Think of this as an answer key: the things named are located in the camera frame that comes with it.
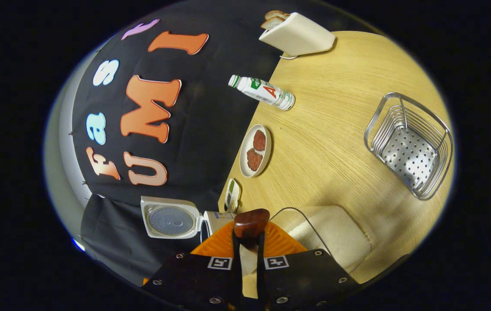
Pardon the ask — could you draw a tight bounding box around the white toaster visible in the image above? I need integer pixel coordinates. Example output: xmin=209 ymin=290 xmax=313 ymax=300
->
xmin=258 ymin=12 xmax=337 ymax=57

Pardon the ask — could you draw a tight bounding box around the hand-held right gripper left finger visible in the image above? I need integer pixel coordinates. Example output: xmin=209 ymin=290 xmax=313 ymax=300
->
xmin=142 ymin=220 xmax=246 ymax=311

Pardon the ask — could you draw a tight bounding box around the white round plate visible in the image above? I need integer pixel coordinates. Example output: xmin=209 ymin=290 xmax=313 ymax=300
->
xmin=239 ymin=124 xmax=272 ymax=178

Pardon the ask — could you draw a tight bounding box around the brown wooden spoon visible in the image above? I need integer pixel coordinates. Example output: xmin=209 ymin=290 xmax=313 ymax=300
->
xmin=233 ymin=209 xmax=271 ymax=253

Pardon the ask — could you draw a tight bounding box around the white milk bottle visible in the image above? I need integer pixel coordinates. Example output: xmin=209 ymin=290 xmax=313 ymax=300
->
xmin=228 ymin=75 xmax=296 ymax=111

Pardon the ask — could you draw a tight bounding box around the red meat piece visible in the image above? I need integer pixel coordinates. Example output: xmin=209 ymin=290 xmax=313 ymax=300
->
xmin=253 ymin=130 xmax=267 ymax=152
xmin=246 ymin=148 xmax=263 ymax=171

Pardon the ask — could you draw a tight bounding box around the metal wire chopstick holder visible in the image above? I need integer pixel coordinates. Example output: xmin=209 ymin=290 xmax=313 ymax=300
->
xmin=363 ymin=92 xmax=453 ymax=200

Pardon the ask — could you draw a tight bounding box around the small white seasoning dish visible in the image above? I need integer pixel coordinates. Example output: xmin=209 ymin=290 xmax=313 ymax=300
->
xmin=225 ymin=178 xmax=242 ymax=213

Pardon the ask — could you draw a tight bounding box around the black backdrop cloth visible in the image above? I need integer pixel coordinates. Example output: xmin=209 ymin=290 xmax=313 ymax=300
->
xmin=73 ymin=0 xmax=358 ymax=288

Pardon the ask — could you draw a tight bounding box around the white rice cooker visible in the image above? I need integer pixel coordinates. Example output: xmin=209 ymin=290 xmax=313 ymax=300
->
xmin=140 ymin=196 xmax=237 ymax=244

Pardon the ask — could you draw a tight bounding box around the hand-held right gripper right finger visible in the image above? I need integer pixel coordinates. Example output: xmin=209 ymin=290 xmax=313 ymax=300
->
xmin=256 ymin=220 xmax=360 ymax=311

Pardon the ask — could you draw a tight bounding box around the clear container of rice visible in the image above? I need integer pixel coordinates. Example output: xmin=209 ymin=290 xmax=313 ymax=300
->
xmin=269 ymin=205 xmax=376 ymax=275

